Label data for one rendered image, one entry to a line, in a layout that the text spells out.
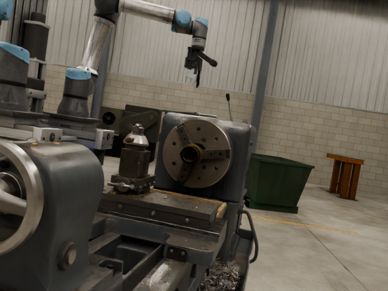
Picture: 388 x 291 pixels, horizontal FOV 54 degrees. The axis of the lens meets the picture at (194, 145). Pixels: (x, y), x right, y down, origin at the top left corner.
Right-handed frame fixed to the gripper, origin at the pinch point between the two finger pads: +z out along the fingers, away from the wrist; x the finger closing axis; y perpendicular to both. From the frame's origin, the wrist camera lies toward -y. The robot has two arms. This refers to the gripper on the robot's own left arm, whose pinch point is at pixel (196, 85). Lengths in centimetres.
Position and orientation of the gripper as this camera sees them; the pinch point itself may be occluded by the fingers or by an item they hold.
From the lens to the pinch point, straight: 205.9
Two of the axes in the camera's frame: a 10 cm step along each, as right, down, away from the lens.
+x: -2.1, 0.2, -9.8
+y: -9.7, -1.6, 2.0
